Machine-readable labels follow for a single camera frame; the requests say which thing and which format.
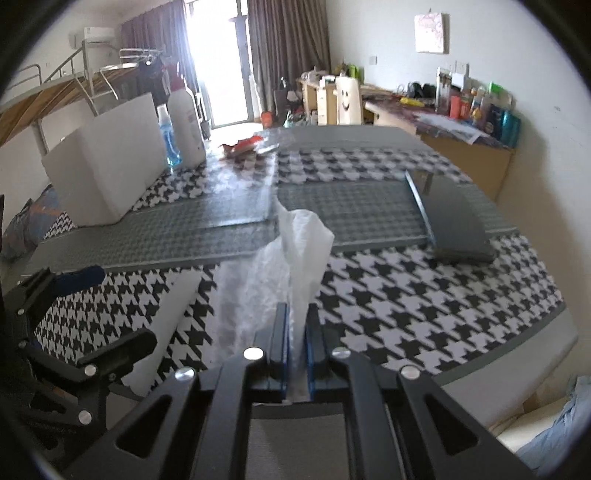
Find glass balcony door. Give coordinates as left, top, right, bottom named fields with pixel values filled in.
left=185, top=0, right=252, bottom=127

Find blue liquid bottle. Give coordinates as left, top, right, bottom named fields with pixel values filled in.
left=157, top=104, right=182, bottom=167

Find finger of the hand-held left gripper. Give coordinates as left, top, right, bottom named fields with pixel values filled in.
left=74, top=330, right=158, bottom=381
left=14, top=266, right=106, bottom=319

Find metal bunk bed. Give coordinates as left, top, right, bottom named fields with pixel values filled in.
left=0, top=39, right=153, bottom=158

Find clear plastic bag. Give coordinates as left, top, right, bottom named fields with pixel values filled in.
left=215, top=237, right=296, bottom=365

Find white foam sheet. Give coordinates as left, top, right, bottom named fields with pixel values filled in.
left=122, top=270, right=218, bottom=398

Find blue patterned quilt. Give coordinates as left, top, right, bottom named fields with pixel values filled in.
left=0, top=185, right=70, bottom=259

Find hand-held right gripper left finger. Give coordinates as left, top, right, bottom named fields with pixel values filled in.
left=62, top=302, right=289, bottom=480

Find white foam box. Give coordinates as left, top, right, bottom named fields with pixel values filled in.
left=41, top=92, right=169, bottom=227

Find row of toiletry bottles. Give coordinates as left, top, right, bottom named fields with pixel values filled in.
left=436, top=67, right=522, bottom=148

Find white air conditioner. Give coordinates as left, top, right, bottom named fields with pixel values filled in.
left=69, top=27, right=115, bottom=48

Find long wooden desk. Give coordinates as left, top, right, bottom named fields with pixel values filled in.
left=295, top=76, right=515, bottom=201

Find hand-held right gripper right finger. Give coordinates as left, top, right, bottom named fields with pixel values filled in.
left=306, top=302, right=536, bottom=480

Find person's jeans leg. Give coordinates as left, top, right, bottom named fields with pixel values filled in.
left=517, top=376, right=587, bottom=476

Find wooden chair with smiley face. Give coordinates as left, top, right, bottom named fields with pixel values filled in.
left=335, top=76, right=363, bottom=126

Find white spray bottle red nozzle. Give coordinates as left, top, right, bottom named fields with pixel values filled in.
left=167, top=65, right=207, bottom=168

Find red snack packet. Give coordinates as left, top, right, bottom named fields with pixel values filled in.
left=221, top=135, right=264, bottom=158

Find hanging dark clothes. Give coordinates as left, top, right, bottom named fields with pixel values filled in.
left=139, top=60, right=178, bottom=107

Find brown curtain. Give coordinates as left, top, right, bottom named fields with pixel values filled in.
left=247, top=0, right=331, bottom=123
left=121, top=2, right=188, bottom=70

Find white plastic bag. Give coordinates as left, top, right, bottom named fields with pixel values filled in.
left=276, top=194, right=335, bottom=402

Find grey notebook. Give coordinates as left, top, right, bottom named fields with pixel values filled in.
left=405, top=170, right=496, bottom=264

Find pink wall poster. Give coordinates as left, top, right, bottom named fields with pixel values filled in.
left=414, top=12, right=450, bottom=55

